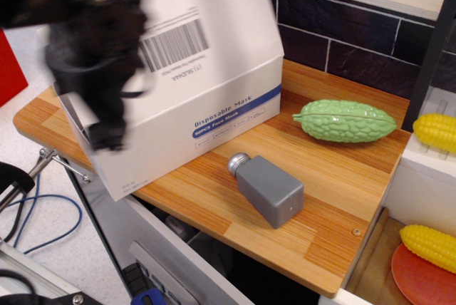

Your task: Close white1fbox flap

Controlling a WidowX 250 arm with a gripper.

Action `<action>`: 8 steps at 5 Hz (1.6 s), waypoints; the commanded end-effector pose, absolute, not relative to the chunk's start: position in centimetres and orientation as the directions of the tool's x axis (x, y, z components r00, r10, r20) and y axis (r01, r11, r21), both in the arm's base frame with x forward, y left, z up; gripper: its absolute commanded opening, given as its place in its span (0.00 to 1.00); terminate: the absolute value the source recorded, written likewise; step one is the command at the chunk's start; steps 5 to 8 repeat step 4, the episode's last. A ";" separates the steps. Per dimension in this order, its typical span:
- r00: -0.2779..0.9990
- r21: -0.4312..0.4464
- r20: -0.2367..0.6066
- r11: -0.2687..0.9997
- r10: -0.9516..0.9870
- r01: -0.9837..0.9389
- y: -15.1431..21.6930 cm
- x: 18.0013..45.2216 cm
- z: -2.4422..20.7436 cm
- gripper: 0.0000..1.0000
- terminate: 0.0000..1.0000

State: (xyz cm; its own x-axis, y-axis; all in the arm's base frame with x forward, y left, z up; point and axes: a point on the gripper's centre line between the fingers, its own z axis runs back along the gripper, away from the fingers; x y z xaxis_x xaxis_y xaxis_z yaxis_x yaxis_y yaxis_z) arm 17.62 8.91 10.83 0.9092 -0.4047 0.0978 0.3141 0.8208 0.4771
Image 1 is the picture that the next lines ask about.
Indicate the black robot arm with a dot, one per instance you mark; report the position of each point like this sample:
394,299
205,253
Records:
22,13

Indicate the blue black device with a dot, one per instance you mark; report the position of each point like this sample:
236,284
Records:
141,291

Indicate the white face mask box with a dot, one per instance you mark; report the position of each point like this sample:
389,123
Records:
212,70

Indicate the metal clamp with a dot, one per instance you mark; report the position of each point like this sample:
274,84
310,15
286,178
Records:
19,182

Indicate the orange plate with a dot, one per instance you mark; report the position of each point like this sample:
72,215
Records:
420,281

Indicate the red box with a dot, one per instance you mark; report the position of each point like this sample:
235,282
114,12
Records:
13,80

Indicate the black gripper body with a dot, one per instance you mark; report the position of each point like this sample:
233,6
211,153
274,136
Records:
94,55

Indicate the yellow corn toy upper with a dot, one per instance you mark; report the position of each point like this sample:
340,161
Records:
436,130

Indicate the yellow corn toy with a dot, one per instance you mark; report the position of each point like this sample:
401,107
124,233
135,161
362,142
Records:
436,130
431,245

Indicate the wooden shelf board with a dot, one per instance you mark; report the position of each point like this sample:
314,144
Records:
161,224

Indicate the green bitter gourd toy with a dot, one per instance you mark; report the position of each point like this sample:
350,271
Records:
344,121

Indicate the grey salt shaker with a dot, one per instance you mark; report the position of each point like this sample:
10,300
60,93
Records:
277,195

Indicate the yellow corn toy lower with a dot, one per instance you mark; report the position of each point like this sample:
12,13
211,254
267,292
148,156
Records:
431,245

